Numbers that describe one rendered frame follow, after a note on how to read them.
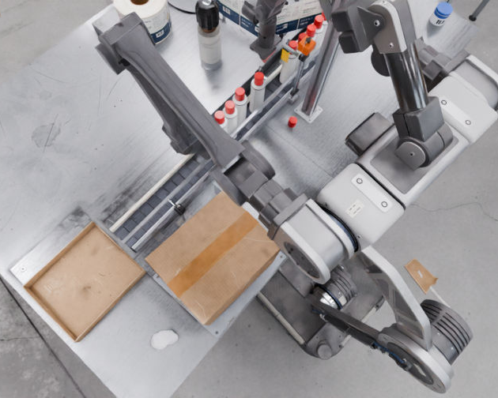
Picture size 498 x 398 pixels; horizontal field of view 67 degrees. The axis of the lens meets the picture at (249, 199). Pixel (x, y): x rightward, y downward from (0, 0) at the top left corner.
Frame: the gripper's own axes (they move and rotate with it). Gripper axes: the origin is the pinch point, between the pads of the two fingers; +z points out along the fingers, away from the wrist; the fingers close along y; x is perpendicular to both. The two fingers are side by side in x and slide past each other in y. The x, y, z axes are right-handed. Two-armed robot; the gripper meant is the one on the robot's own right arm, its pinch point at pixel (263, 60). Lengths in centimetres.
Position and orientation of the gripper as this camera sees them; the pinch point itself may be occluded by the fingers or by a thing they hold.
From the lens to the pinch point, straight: 147.9
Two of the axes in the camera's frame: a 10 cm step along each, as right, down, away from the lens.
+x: 7.5, 6.3, -2.0
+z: -0.3, 3.3, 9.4
